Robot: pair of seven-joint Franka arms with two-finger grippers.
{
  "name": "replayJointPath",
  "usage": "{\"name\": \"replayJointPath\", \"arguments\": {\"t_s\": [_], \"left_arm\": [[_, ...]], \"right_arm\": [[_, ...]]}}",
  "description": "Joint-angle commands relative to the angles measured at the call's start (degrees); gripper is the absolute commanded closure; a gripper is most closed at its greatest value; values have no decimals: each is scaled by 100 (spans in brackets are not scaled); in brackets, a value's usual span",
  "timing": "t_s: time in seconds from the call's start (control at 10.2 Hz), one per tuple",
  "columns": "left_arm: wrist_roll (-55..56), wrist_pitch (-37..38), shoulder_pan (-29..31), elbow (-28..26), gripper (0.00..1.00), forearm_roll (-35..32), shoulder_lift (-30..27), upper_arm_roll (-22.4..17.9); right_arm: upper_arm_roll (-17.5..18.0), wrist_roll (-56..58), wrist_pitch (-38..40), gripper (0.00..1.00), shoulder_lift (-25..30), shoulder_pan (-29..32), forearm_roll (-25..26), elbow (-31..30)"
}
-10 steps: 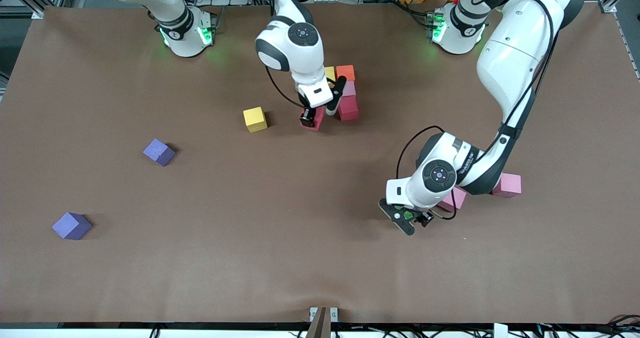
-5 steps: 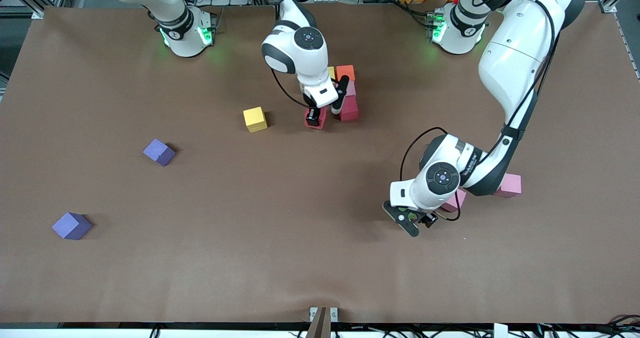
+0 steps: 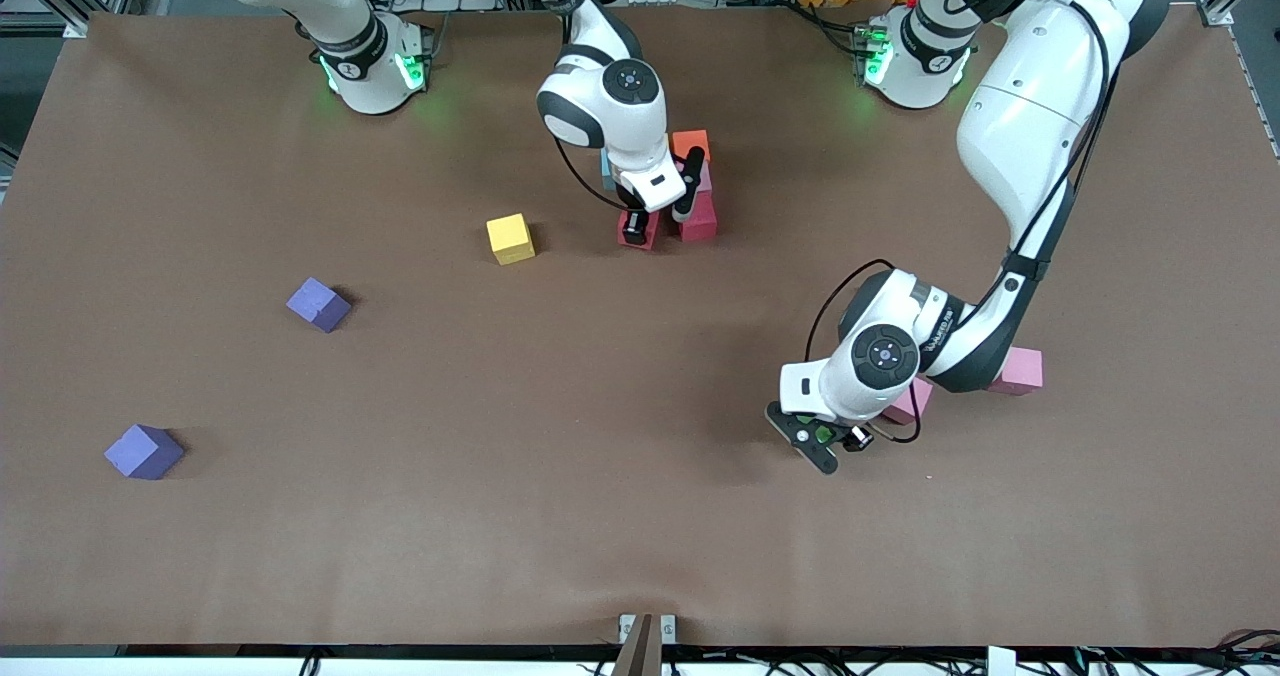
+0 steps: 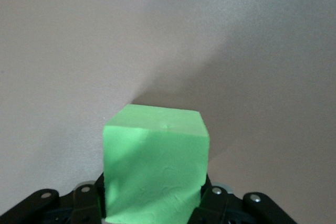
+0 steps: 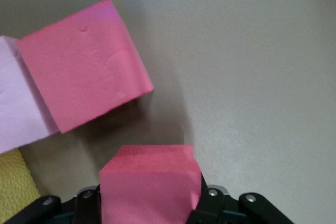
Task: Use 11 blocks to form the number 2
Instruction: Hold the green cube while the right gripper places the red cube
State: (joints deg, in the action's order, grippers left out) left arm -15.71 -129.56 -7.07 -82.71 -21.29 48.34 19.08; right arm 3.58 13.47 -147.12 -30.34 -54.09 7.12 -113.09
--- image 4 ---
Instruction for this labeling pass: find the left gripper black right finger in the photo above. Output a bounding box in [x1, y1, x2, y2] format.
[187, 174, 298, 224]

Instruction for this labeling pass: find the green foam cube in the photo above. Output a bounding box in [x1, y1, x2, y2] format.
[102, 103, 210, 224]

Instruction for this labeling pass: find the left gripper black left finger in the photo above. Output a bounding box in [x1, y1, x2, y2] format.
[0, 174, 106, 224]

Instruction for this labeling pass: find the paper table cover sheet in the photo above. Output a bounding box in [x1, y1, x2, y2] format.
[0, 0, 336, 224]

